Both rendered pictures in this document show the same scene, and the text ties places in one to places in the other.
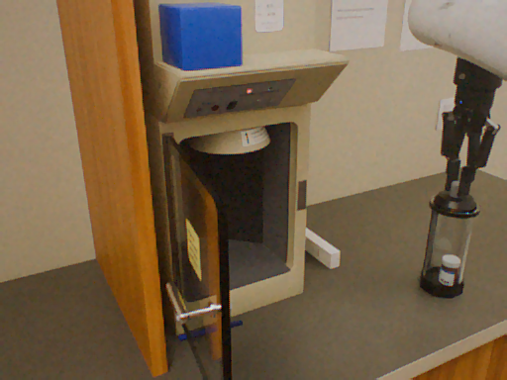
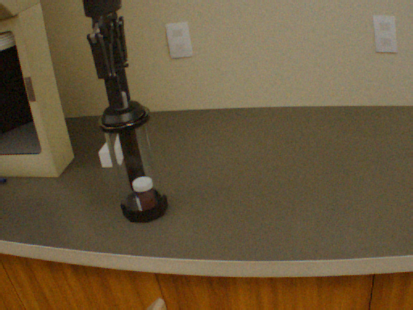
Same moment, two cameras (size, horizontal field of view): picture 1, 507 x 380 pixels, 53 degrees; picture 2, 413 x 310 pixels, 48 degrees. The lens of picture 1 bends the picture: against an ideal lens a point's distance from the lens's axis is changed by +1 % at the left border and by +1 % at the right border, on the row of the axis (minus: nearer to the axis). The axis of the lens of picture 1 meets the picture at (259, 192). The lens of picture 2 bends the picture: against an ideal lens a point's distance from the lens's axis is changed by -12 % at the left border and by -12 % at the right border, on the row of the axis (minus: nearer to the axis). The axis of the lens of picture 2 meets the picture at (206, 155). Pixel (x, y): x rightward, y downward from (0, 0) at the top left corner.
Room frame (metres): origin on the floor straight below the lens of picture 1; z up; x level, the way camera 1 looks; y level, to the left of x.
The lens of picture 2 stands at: (0.48, -1.25, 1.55)
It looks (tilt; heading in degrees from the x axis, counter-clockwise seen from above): 27 degrees down; 47
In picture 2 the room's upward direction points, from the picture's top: 9 degrees counter-clockwise
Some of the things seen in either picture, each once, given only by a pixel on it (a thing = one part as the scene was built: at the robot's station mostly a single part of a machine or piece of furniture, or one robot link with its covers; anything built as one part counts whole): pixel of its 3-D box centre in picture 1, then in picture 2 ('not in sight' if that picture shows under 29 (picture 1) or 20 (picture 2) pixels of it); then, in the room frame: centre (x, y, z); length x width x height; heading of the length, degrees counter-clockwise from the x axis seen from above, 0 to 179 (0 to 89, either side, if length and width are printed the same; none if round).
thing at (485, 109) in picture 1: (471, 109); (104, 15); (1.04, -0.44, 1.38); 0.08 x 0.07 x 0.09; 29
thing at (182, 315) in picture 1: (188, 300); not in sight; (0.62, 0.10, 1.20); 0.10 x 0.05 x 0.03; 21
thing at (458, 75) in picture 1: (479, 72); not in sight; (1.04, -0.45, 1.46); 0.12 x 0.09 x 0.06; 119
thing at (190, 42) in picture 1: (200, 35); not in sight; (0.83, 0.09, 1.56); 0.10 x 0.10 x 0.09; 29
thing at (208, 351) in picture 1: (195, 276); not in sight; (0.70, 0.10, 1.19); 0.30 x 0.01 x 0.40; 21
